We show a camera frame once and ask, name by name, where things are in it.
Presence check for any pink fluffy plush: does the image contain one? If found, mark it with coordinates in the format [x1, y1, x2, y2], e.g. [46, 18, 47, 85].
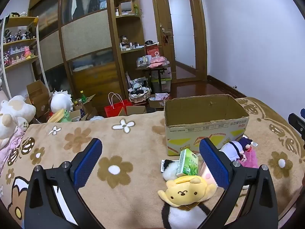
[238, 148, 259, 169]

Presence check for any small wooden table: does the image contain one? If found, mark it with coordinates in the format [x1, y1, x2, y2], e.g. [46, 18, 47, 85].
[135, 64, 172, 93]

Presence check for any green frog plush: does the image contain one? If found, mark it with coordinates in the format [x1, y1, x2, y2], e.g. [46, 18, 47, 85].
[59, 108, 72, 123]

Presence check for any clear plastic storage bin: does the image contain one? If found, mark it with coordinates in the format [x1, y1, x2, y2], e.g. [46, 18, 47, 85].
[150, 76, 172, 93]

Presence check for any yellow dog plush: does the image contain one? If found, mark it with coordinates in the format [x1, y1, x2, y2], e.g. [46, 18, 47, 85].
[157, 175, 218, 208]

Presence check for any white doll plush purple hair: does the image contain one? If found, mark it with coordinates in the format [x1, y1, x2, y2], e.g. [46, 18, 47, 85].
[219, 137, 253, 161]

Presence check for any lace trimmed wicker basket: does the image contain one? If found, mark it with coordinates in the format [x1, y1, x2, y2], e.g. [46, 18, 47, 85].
[128, 87, 152, 104]

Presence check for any wooden corner shelf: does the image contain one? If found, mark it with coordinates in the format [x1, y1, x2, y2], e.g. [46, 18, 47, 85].
[112, 0, 146, 53]

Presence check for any pink cloth on table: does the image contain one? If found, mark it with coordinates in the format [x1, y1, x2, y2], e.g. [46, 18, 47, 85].
[148, 56, 169, 69]

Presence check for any wooden door with glass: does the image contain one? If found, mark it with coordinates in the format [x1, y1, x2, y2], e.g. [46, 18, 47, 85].
[150, 0, 208, 83]

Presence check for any yellow flat toy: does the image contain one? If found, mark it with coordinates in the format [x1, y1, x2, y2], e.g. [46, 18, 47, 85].
[47, 113, 64, 123]

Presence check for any pink swirl roll plush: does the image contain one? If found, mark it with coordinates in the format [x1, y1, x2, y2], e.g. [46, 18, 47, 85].
[199, 163, 218, 187]

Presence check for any open cardboard box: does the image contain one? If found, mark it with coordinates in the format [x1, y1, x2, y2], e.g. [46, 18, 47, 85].
[26, 80, 53, 119]

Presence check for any white spiky hair plush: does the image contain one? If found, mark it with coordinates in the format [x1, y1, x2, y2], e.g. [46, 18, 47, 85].
[51, 90, 74, 114]

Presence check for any white figurine shelf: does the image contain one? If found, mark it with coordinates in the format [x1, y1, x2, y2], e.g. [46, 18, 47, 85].
[0, 15, 40, 99]

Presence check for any beige floral blanket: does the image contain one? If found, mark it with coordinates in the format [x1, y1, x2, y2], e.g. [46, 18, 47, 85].
[0, 97, 305, 229]

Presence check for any large black and white plush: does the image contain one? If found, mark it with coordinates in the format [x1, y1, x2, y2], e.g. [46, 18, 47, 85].
[161, 202, 211, 229]

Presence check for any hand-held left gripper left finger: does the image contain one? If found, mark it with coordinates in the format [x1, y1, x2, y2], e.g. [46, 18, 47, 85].
[24, 138, 103, 229]

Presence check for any red paper bag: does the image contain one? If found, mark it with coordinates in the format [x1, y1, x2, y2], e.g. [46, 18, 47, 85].
[104, 92, 133, 118]

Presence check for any wooden wardrobe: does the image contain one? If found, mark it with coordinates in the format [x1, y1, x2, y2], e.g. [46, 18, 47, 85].
[28, 0, 128, 102]

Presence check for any large cream plush toy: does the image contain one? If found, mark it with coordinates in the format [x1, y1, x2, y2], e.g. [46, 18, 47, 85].
[0, 95, 37, 146]

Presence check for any printed cardboard box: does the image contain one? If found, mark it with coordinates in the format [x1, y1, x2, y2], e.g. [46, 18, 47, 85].
[164, 94, 250, 156]

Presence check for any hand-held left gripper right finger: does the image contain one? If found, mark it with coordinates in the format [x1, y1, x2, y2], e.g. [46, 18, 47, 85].
[199, 137, 279, 229]

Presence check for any red box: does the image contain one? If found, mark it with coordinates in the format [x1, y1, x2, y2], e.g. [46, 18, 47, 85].
[145, 44, 160, 58]

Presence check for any green tissue pack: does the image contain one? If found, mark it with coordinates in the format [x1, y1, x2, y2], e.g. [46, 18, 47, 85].
[176, 148, 199, 177]

